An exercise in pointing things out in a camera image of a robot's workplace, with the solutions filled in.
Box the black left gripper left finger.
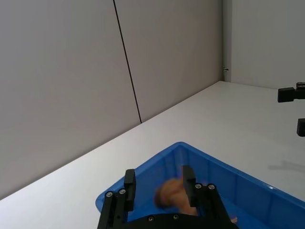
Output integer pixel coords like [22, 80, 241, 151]
[97, 168, 137, 229]

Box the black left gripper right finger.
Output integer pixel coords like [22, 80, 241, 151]
[182, 165, 233, 224]

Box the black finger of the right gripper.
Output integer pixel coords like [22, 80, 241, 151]
[296, 118, 305, 137]
[277, 82, 305, 104]

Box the orange brown toy figure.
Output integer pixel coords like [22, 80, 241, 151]
[153, 177, 239, 224]

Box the blue plastic bin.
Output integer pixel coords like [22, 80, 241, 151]
[95, 141, 305, 229]

